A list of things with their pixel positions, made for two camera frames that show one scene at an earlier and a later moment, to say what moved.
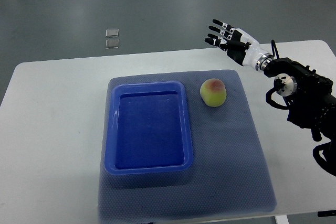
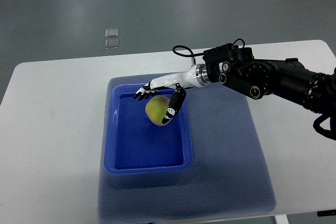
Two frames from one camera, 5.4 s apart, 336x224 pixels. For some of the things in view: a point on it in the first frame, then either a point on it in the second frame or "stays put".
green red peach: x=213 y=92 -> x=156 y=108
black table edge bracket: x=326 y=213 stays put
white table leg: x=281 y=219 stays put
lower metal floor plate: x=112 y=44 stays put
